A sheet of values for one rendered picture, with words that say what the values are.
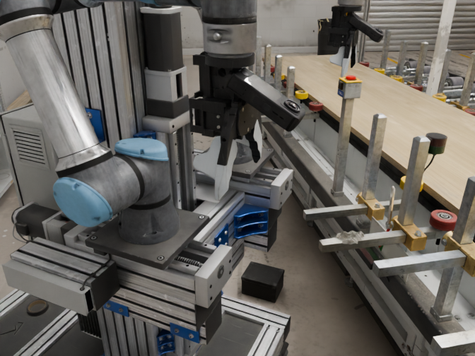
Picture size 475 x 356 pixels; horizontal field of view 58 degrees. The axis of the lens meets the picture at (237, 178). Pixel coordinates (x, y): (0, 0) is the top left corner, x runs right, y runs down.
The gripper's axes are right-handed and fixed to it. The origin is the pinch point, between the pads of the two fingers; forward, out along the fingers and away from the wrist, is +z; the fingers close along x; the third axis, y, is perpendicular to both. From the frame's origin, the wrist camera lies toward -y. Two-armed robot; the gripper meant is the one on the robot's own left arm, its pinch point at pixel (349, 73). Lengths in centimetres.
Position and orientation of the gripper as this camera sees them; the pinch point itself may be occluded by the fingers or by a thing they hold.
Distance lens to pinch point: 146.1
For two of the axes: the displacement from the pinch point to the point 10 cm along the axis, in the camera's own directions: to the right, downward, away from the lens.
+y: -9.1, -1.9, 3.7
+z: 0.0, 8.9, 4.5
